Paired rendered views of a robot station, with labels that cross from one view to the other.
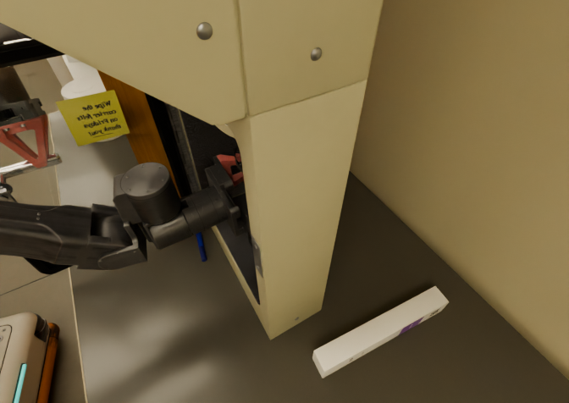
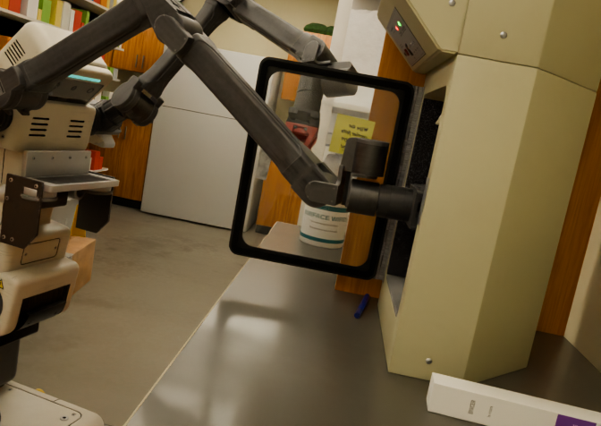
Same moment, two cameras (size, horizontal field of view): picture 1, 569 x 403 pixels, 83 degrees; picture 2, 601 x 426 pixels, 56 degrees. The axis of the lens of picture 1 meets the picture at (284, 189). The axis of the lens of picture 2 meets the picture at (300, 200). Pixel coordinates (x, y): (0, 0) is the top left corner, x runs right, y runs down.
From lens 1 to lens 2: 0.68 m
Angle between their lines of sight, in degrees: 48
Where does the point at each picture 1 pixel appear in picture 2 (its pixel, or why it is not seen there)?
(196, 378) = (300, 351)
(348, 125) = (521, 96)
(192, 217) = (385, 191)
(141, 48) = (426, 0)
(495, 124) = not seen: outside the picture
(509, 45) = not seen: outside the picture
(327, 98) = (507, 65)
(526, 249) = not seen: outside the picture
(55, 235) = (300, 149)
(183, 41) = (442, 4)
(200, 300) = (334, 328)
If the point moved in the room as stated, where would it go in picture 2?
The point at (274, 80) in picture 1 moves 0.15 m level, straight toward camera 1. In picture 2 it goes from (477, 38) to (441, 10)
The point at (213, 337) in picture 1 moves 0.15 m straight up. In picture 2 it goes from (332, 345) to (351, 256)
